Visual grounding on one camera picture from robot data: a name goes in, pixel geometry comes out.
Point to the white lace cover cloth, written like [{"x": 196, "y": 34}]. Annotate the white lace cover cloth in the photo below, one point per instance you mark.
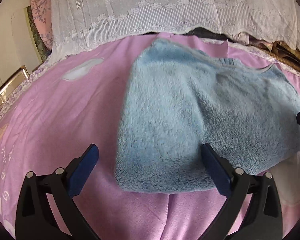
[{"x": 83, "y": 25}]

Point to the pink floral pillow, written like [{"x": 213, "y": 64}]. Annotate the pink floral pillow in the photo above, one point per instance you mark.
[{"x": 41, "y": 13}]

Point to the dark green patterned cushion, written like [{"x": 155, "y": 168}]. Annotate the dark green patterned cushion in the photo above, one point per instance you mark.
[{"x": 39, "y": 45}]

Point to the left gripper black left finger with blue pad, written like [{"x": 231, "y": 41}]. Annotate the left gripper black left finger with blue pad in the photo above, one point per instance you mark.
[{"x": 46, "y": 209}]

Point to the pink printed bed sheet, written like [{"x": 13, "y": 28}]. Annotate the pink printed bed sheet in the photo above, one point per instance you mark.
[{"x": 66, "y": 108}]

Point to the woven straw mat stack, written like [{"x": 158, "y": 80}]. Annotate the woven straw mat stack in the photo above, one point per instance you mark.
[{"x": 279, "y": 50}]

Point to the blue fleece baby jacket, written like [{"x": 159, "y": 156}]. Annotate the blue fleece baby jacket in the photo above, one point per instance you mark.
[{"x": 179, "y": 98}]

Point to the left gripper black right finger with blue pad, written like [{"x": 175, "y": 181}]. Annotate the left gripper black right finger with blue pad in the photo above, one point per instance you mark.
[{"x": 263, "y": 218}]

